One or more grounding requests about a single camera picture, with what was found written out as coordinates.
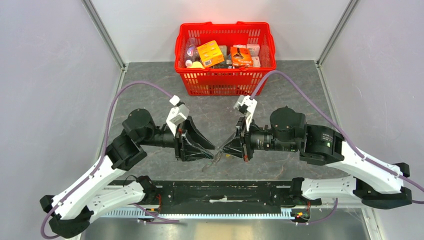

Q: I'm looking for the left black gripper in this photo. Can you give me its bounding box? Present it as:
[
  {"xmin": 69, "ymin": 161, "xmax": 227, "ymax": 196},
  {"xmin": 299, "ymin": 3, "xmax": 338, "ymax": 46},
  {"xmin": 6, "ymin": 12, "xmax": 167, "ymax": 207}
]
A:
[{"xmin": 138, "ymin": 115, "xmax": 216, "ymax": 162}]

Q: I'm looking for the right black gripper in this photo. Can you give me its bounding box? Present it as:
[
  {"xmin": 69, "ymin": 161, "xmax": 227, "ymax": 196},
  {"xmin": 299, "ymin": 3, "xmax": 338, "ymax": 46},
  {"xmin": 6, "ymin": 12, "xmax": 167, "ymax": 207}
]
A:
[{"xmin": 218, "ymin": 113, "xmax": 298, "ymax": 161}]

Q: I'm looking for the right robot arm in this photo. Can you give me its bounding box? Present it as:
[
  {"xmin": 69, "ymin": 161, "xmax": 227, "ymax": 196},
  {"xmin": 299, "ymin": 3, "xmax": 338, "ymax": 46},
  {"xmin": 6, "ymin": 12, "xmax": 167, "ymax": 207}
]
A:
[{"xmin": 220, "ymin": 107, "xmax": 412, "ymax": 210}]

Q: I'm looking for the red shopping basket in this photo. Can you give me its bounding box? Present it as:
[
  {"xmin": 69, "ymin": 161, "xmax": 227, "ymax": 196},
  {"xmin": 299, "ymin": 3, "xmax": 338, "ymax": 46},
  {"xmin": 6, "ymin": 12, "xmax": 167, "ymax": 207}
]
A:
[{"xmin": 174, "ymin": 21, "xmax": 277, "ymax": 96}]

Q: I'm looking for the plastic bottle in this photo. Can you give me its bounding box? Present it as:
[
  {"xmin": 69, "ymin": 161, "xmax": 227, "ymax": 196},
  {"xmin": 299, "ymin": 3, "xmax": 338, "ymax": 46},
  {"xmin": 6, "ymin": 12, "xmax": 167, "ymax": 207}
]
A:
[{"xmin": 184, "ymin": 37, "xmax": 200, "ymax": 68}]

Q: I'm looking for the orange black package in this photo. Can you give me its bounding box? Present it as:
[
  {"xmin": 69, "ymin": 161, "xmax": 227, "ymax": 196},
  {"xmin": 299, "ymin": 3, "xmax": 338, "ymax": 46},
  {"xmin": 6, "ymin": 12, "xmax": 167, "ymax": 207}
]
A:
[{"xmin": 230, "ymin": 46, "xmax": 254, "ymax": 68}]

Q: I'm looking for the orange box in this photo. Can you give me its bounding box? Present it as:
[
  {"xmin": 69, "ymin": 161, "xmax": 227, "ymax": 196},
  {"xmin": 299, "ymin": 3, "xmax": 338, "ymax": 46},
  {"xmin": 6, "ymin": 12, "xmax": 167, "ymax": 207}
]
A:
[{"xmin": 196, "ymin": 40, "xmax": 225, "ymax": 68}]

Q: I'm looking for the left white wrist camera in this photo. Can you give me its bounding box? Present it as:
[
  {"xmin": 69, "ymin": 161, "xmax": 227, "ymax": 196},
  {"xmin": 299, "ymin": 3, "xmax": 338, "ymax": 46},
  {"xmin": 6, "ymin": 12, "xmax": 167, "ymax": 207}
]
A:
[{"xmin": 166, "ymin": 95, "xmax": 189, "ymax": 137}]

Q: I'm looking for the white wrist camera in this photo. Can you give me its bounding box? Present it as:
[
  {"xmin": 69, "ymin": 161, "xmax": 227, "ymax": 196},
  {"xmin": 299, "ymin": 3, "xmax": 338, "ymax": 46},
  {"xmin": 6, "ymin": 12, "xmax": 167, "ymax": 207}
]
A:
[
  {"xmin": 166, "ymin": 95, "xmax": 189, "ymax": 137},
  {"xmin": 233, "ymin": 95, "xmax": 257, "ymax": 132}
]

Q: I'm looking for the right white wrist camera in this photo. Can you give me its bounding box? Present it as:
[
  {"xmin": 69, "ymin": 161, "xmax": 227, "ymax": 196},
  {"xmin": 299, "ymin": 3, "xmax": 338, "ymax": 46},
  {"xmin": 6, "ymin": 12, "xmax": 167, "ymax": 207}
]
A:
[{"xmin": 233, "ymin": 95, "xmax": 257, "ymax": 132}]

